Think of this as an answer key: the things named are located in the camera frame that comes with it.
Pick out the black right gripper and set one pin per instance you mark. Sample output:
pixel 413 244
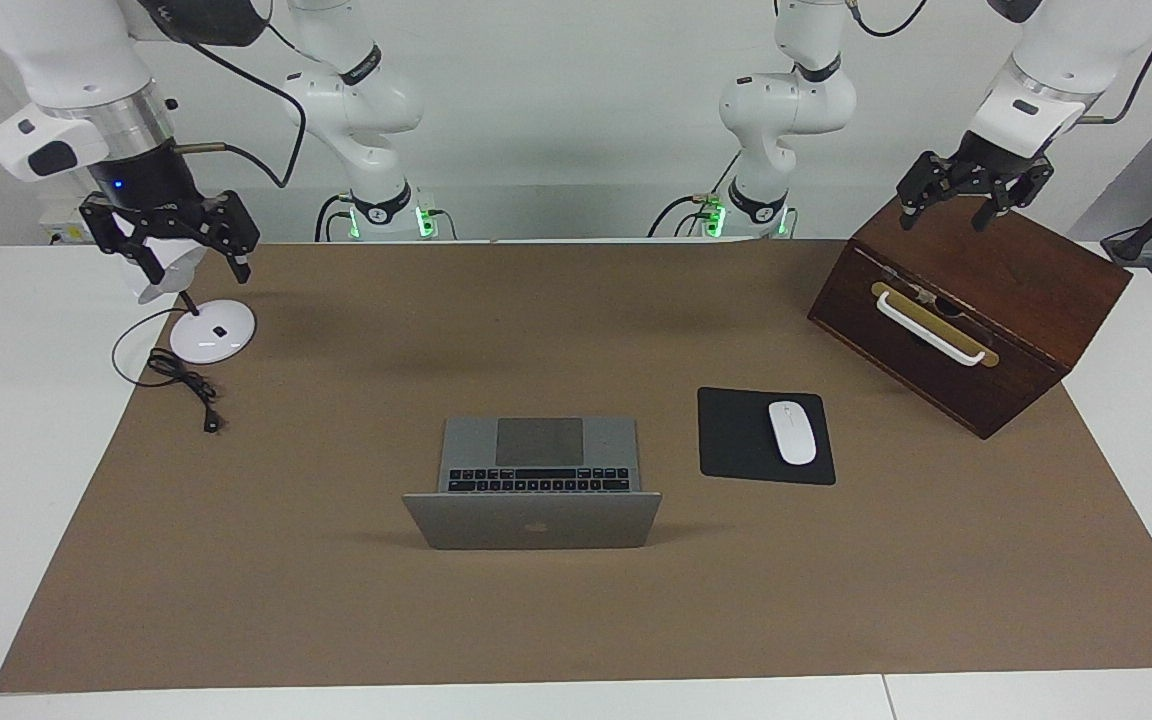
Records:
pixel 141 180

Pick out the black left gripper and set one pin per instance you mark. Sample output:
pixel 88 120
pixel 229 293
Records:
pixel 996 170

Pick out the grey aluminium laptop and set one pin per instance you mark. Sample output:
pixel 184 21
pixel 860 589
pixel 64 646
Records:
pixel 536 520

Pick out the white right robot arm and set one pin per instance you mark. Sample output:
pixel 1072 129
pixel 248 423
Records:
pixel 76 60

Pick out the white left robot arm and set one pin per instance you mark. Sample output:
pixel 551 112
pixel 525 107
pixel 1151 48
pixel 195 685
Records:
pixel 786 100

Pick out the dark brown wooden box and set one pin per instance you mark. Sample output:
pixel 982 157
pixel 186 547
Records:
pixel 996 260

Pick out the white desk lamp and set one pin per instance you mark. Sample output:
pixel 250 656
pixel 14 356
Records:
pixel 211 335

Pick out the white power strip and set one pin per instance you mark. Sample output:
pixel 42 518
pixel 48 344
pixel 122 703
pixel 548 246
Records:
pixel 66 225

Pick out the white computer mouse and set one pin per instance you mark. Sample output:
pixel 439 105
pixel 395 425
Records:
pixel 792 432

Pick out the black mouse pad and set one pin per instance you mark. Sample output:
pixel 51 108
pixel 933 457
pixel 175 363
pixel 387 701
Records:
pixel 736 440

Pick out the brown table mat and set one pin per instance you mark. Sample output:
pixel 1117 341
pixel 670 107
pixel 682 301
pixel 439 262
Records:
pixel 536 620

